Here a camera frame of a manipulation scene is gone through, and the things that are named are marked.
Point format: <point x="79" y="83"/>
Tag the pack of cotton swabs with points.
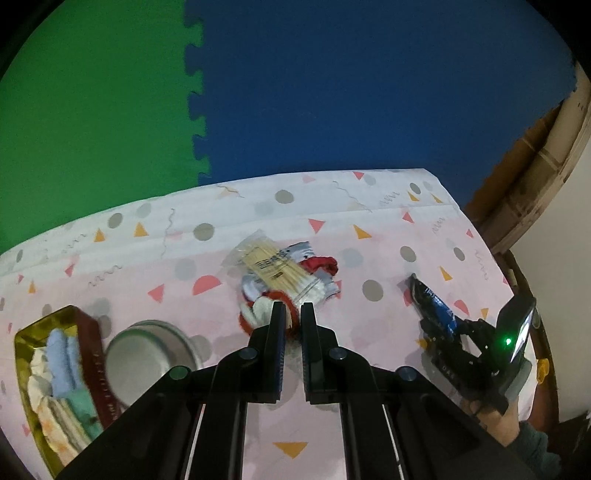
<point x="272" y="270"/>

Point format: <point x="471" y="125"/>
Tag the green towel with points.
<point x="85" y="410"/>

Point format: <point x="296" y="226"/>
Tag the blue foam mat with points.
<point x="369" y="92"/>

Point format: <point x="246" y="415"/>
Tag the person's right forearm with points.
<point x="531" y="447"/>

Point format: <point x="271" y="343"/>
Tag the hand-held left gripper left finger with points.
<point x="277" y="350"/>

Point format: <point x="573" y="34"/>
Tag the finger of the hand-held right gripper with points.
<point x="467" y="328"/>
<point x="431" y="331"/>

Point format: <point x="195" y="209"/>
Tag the pink patterned tablecloth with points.
<point x="369" y="240"/>

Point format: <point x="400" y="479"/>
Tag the round metal tin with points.
<point x="138" y="360"/>

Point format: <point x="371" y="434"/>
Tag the gold tin box red rim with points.
<point x="92" y="341"/>

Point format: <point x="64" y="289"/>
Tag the green foam mat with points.
<point x="92" y="115"/>

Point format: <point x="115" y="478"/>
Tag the light blue towel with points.
<point x="64" y="360"/>

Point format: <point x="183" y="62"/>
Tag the person's right hand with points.
<point x="491" y="420"/>

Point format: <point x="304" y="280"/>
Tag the cream towel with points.
<point x="39" y="374"/>

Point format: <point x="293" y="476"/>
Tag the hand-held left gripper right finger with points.
<point x="308" y="360"/>

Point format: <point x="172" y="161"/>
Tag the peach white towel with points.
<point x="60" y="429"/>

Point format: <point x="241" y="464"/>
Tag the blue snack packet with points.
<point x="431" y="297"/>

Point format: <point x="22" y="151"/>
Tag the red and white sock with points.
<point x="258" y="314"/>

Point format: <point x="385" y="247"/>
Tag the yellow plastic object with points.
<point x="543" y="370"/>

